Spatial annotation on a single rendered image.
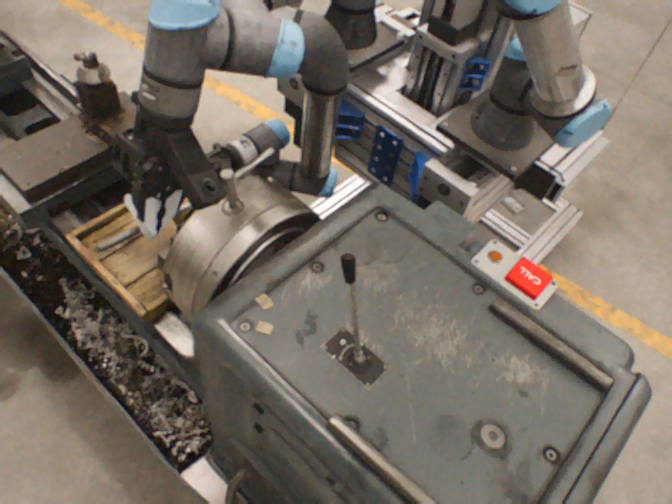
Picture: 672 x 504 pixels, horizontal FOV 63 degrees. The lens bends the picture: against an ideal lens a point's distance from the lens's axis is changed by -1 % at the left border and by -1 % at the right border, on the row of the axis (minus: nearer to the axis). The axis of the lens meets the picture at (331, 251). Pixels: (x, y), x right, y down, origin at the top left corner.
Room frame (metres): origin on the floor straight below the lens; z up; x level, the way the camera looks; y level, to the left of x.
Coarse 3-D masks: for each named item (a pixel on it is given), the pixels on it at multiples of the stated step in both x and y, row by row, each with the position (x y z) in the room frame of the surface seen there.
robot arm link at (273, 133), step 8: (272, 120) 1.02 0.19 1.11; (280, 120) 1.02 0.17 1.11; (256, 128) 0.98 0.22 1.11; (264, 128) 0.98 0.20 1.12; (272, 128) 0.99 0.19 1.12; (280, 128) 1.00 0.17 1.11; (248, 136) 0.94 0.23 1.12; (256, 136) 0.95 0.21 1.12; (264, 136) 0.96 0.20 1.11; (272, 136) 0.97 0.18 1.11; (280, 136) 0.98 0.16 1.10; (288, 136) 1.00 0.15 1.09; (256, 144) 0.93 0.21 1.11; (264, 144) 0.94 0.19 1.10; (272, 144) 0.96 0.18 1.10; (280, 144) 0.97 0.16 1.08; (264, 160) 0.95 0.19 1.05; (272, 160) 0.95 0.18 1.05
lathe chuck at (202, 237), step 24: (240, 192) 0.66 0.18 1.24; (264, 192) 0.68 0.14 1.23; (288, 192) 0.72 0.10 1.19; (192, 216) 0.60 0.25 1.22; (216, 216) 0.60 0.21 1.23; (240, 216) 0.61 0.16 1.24; (192, 240) 0.56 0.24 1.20; (216, 240) 0.56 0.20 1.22; (168, 264) 0.54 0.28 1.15; (192, 264) 0.53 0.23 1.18; (192, 288) 0.50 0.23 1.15; (192, 312) 0.49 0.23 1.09
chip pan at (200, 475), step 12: (132, 420) 0.45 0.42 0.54; (204, 456) 0.40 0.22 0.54; (192, 468) 0.37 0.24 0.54; (204, 468) 0.37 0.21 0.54; (192, 480) 0.34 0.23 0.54; (204, 480) 0.34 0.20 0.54; (216, 480) 0.35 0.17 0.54; (204, 492) 0.32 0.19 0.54; (216, 492) 0.32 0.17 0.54; (240, 492) 0.33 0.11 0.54
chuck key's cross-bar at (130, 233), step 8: (264, 152) 0.69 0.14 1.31; (272, 152) 0.70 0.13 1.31; (256, 160) 0.67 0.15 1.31; (248, 168) 0.65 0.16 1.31; (240, 176) 0.64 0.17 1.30; (184, 208) 0.54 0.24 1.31; (128, 232) 0.47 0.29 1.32; (136, 232) 0.47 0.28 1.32; (112, 240) 0.45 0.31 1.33; (120, 240) 0.45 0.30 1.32; (96, 248) 0.43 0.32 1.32; (104, 248) 0.43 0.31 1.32
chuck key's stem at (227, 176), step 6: (222, 174) 0.62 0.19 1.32; (228, 174) 0.62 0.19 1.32; (222, 180) 0.61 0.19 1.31; (228, 180) 0.61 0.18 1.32; (234, 180) 0.62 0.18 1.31; (228, 186) 0.61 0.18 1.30; (234, 186) 0.62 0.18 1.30; (228, 192) 0.61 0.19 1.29; (234, 192) 0.62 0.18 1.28; (228, 198) 0.61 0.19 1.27; (234, 198) 0.62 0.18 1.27; (234, 204) 0.62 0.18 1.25
